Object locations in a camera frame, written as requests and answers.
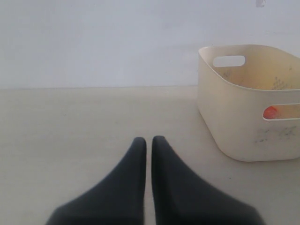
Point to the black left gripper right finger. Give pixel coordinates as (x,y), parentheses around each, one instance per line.
(181,197)

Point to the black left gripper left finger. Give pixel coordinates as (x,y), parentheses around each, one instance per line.
(117,200)

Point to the orange cap tube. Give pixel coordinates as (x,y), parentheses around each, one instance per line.
(270,113)

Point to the cream plastic bin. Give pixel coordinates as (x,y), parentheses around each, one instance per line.
(236,83)

